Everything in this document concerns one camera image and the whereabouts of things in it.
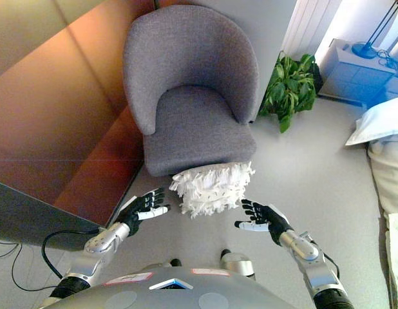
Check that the silver robot leg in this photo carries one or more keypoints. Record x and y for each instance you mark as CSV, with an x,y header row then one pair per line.
x,y
237,262
175,262

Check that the blue-based black floor lamp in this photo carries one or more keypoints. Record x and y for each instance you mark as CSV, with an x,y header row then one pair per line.
x,y
363,50

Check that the grey fabric armchair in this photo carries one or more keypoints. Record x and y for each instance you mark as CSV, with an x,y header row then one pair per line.
x,y
192,54

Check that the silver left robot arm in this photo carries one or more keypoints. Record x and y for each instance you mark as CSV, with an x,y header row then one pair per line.
x,y
102,241

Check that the silver right robot leg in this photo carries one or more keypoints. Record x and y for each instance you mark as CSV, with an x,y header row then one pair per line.
x,y
237,262

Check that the green potted plant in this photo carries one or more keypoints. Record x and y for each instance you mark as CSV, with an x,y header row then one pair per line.
x,y
289,90

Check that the white fringed cloth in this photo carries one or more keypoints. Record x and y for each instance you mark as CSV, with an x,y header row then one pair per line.
x,y
212,190

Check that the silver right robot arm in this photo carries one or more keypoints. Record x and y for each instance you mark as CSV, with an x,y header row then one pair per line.
x,y
302,249

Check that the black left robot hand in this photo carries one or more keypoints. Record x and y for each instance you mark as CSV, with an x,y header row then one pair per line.
x,y
134,209

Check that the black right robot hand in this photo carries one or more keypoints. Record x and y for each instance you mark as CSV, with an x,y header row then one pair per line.
x,y
270,219

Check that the grey robot torso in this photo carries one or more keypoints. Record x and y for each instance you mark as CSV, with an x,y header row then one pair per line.
x,y
173,299

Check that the cream patterned blanket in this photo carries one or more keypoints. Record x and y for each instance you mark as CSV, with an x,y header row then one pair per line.
x,y
397,257

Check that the brown wooden cabinet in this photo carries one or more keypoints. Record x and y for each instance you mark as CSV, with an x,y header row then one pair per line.
x,y
57,96

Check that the white drawer nightstand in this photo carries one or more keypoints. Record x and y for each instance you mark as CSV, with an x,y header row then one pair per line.
x,y
353,77

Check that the silver left robot leg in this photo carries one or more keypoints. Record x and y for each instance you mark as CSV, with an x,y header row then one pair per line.
x,y
175,262

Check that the white bed pillow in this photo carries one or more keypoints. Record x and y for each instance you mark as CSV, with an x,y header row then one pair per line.
x,y
382,119

